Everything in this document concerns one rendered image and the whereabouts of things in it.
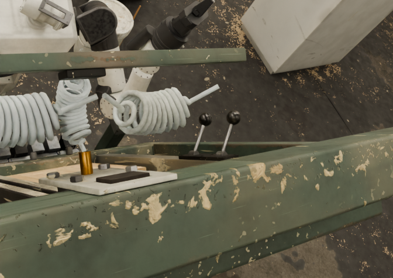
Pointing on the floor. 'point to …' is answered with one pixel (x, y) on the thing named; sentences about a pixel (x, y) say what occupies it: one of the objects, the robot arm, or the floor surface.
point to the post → (109, 139)
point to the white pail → (123, 13)
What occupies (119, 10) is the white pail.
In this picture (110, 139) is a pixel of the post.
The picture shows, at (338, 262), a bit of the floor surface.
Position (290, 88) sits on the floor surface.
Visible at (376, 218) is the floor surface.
